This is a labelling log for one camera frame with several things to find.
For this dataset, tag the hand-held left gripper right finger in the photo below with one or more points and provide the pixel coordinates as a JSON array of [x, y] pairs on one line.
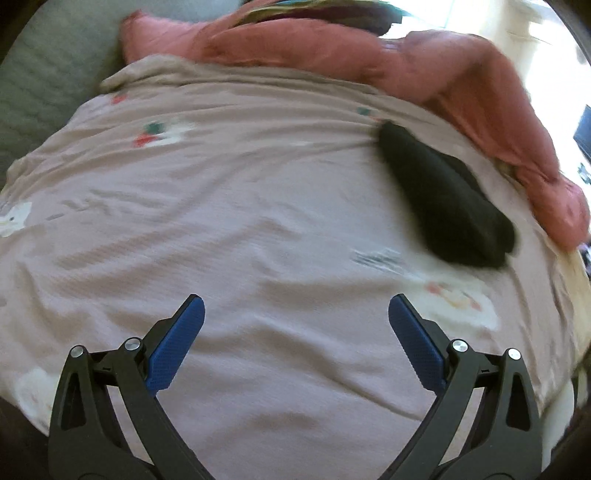
[[415, 346]]

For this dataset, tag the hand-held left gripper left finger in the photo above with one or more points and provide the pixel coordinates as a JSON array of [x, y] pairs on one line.
[[178, 346]]

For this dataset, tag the pink duvet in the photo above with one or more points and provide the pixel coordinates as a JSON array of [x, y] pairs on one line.
[[461, 64]]

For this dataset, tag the black sweater with orange cuffs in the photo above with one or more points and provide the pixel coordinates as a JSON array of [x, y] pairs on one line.
[[443, 198]]

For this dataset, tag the grey quilted headboard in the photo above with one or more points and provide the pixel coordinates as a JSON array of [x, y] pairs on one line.
[[41, 78]]

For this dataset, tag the strawberry print bed sheet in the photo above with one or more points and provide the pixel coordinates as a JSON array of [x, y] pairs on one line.
[[231, 207]]

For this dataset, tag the dark screen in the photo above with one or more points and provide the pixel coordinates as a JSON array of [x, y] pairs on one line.
[[583, 136]]

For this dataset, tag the striped cloth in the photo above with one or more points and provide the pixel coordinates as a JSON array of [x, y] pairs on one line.
[[323, 9]]

